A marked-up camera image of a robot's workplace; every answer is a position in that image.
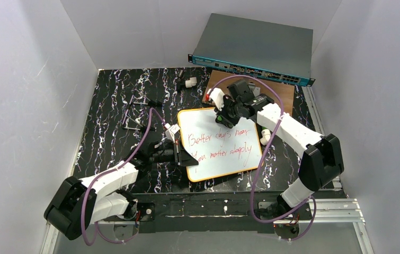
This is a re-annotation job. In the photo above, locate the yellow-framed whiteboard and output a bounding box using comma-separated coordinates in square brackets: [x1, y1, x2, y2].
[177, 108, 262, 182]

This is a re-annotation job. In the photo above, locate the green bone-shaped eraser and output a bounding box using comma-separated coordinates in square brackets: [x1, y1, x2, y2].
[215, 115, 235, 129]

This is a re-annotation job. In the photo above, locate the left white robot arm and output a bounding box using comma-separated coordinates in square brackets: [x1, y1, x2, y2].
[43, 141, 199, 240]

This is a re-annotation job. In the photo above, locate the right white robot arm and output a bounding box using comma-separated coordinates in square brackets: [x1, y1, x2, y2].
[207, 76, 344, 212]

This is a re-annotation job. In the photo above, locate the wooden board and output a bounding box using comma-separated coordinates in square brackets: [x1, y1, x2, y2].
[202, 70, 295, 115]

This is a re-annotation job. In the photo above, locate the black and white marker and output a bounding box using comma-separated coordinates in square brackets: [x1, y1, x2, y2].
[174, 70, 197, 92]

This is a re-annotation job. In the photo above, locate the grey metal bracket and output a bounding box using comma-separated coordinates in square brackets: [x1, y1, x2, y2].
[248, 82, 261, 96]

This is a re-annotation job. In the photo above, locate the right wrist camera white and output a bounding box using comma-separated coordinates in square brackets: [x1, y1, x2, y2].
[205, 88, 225, 111]

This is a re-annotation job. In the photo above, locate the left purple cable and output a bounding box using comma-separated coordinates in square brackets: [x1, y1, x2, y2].
[80, 107, 167, 247]

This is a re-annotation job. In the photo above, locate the purple cable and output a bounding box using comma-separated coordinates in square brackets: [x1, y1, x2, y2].
[208, 74, 317, 242]
[80, 107, 167, 247]

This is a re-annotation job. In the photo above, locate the teal network switch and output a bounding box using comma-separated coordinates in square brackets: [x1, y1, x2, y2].
[188, 13, 315, 87]

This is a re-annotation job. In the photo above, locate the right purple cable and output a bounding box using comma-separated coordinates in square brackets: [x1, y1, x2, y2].
[208, 74, 317, 242]

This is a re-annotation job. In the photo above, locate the aluminium frame rail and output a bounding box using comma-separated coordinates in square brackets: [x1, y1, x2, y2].
[41, 194, 373, 253]

